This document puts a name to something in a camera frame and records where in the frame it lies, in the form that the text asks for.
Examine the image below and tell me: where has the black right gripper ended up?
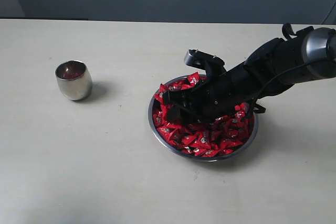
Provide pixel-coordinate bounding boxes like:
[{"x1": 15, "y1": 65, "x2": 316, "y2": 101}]
[{"x1": 162, "y1": 63, "x2": 260, "y2": 124}]

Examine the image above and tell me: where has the stainless steel plate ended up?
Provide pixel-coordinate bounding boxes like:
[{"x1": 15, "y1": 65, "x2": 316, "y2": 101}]
[{"x1": 148, "y1": 74, "x2": 258, "y2": 162}]

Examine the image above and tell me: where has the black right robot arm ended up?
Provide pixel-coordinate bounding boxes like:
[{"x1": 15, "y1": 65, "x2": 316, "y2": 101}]
[{"x1": 163, "y1": 23, "x2": 335, "y2": 123}]

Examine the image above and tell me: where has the stainless steel cup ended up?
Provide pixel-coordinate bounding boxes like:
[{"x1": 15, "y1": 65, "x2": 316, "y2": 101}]
[{"x1": 55, "y1": 60, "x2": 93, "y2": 101}]

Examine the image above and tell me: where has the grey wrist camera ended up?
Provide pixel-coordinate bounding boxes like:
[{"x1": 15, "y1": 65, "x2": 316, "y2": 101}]
[{"x1": 183, "y1": 49, "x2": 226, "y2": 75}]

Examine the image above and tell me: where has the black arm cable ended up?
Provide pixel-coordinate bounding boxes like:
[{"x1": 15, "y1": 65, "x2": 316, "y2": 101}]
[{"x1": 241, "y1": 60, "x2": 336, "y2": 124}]

